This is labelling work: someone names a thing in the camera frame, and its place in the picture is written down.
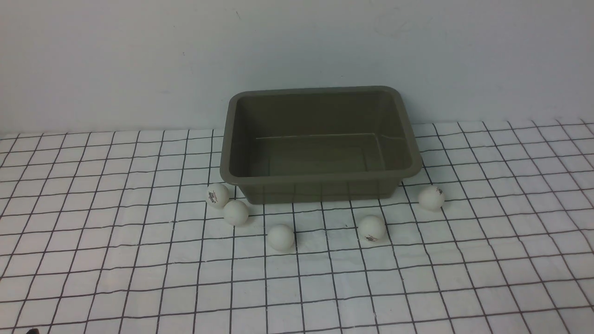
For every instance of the olive green plastic bin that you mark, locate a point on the olive green plastic bin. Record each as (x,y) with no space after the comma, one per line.
(318,144)

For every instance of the plain white ball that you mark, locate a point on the plain white ball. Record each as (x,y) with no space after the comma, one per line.
(281,237)
(235,213)

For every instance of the white ball with logo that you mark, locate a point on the white ball with logo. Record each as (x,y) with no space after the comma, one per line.
(372,228)
(217,196)
(431,198)

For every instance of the white ball with logo centre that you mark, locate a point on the white ball with logo centre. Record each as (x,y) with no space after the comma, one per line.
(372,228)

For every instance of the white checkered tablecloth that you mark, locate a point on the white checkered tablecloth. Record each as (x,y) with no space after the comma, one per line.
(108,233)

